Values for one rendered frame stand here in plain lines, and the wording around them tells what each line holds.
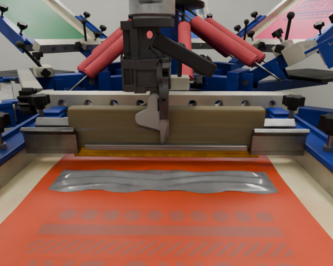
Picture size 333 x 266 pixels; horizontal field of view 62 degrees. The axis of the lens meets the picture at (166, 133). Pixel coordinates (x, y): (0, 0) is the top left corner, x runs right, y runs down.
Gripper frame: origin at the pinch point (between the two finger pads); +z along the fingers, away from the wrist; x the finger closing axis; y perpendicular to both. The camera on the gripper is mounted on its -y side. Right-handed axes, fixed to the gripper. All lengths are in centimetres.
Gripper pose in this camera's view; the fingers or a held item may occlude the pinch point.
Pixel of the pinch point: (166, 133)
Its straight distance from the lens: 52.0
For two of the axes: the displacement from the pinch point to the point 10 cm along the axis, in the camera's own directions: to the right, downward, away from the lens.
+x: -0.2, 3.4, -9.4
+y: -10.0, 0.0, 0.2
